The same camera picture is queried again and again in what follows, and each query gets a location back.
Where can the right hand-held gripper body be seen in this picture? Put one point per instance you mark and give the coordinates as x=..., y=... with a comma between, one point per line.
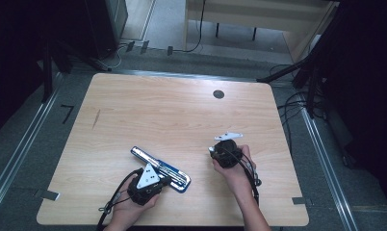
x=227, y=154

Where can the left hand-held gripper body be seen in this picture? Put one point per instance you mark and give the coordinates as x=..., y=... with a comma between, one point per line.
x=146, y=189

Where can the blue stapler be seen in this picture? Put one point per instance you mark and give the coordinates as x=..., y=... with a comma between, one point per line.
x=162, y=168

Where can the person's right hand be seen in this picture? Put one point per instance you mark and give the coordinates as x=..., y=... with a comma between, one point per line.
x=238, y=176

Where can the person's left hand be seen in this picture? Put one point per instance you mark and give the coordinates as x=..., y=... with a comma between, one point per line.
x=130, y=210

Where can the round dark table grommet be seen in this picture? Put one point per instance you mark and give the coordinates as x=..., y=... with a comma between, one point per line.
x=218, y=94

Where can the grey tape strip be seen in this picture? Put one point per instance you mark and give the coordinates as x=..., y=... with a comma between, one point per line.
x=47, y=194
x=300, y=200

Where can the black metal stand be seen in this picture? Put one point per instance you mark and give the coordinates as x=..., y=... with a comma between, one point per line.
x=307, y=70
x=53, y=64

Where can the light wooden desk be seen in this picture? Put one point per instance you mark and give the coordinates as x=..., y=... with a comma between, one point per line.
x=262, y=19

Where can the black cabinet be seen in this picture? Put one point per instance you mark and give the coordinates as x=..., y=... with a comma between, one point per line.
x=101, y=25

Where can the metal floor rail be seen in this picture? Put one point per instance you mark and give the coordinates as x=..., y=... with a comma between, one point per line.
x=329, y=173
x=21, y=150

